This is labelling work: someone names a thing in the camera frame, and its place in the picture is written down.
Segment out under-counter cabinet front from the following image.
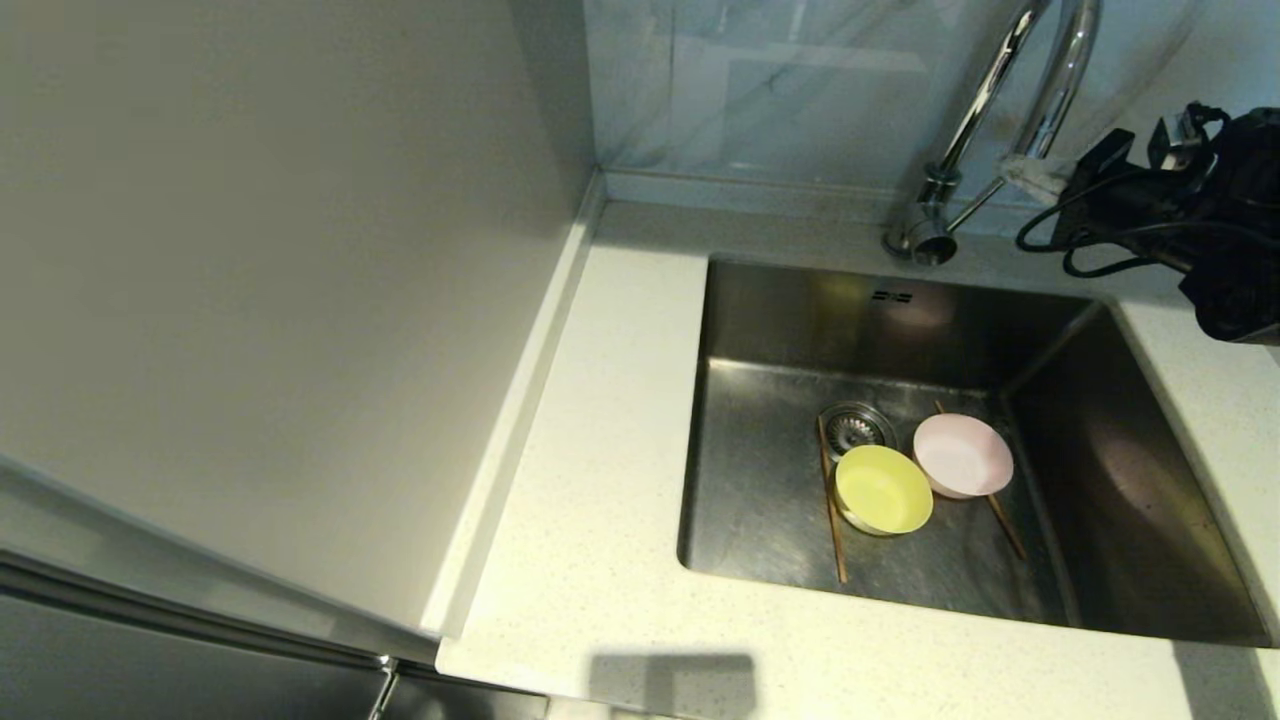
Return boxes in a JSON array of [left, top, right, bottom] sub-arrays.
[[385, 668, 549, 720]]

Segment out chrome faucet lever rod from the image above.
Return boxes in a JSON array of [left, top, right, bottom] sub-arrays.
[[945, 175, 1006, 233]]

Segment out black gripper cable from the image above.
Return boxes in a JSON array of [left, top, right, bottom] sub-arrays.
[[1017, 165, 1201, 281]]

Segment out stainless steel sink basin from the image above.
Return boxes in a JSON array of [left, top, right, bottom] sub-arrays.
[[677, 255, 1276, 646]]

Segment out pink plastic bowl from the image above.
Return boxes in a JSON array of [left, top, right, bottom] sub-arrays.
[[912, 412, 1015, 499]]

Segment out yellow plastic bowl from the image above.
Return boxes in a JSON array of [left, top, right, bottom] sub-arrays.
[[833, 444, 935, 537]]

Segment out chrome gooseneck faucet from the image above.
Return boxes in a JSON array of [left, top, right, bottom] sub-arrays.
[[880, 0, 1103, 267]]

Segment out tall cabinet unit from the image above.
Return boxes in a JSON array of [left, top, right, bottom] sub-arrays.
[[0, 0, 601, 720]]

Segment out metal cabinet handle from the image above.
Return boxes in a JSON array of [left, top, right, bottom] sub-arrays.
[[365, 655, 401, 720]]

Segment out round metal drain strainer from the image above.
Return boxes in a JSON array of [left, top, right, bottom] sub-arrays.
[[815, 400, 898, 466]]

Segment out silver cabinet rail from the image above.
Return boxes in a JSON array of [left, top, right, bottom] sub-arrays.
[[0, 545, 441, 673]]

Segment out brown wooden chopstick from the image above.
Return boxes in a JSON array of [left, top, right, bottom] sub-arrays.
[[932, 400, 1028, 561], [817, 415, 851, 584]]

